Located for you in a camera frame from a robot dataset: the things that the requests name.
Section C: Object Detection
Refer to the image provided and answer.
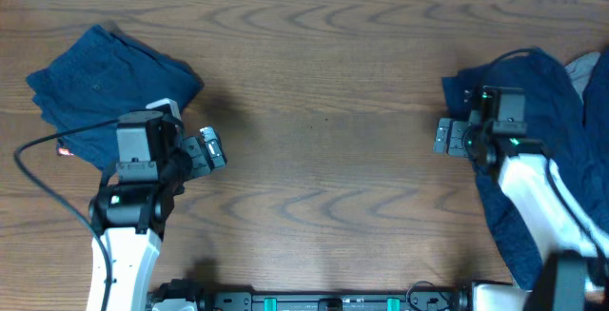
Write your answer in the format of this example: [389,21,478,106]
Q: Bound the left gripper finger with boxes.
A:
[200,126,227,168]
[182,136,211,179]

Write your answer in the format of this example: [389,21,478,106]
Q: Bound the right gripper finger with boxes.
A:
[433,118,453,154]
[447,120,470,157]

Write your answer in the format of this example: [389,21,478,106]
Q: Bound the navy blue shorts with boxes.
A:
[442,49,608,290]

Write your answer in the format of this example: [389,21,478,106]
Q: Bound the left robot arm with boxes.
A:
[87,109,226,310]

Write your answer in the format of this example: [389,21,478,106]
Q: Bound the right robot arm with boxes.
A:
[433,87,608,310]

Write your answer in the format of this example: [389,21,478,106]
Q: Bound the folded navy shorts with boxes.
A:
[26,24,205,172]

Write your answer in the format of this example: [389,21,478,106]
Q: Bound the red folded garment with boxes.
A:
[57,147,72,156]

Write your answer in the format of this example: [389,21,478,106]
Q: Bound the grey shorts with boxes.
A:
[565,52,600,101]

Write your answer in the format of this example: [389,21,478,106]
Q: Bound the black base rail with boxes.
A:
[145,280,472,311]

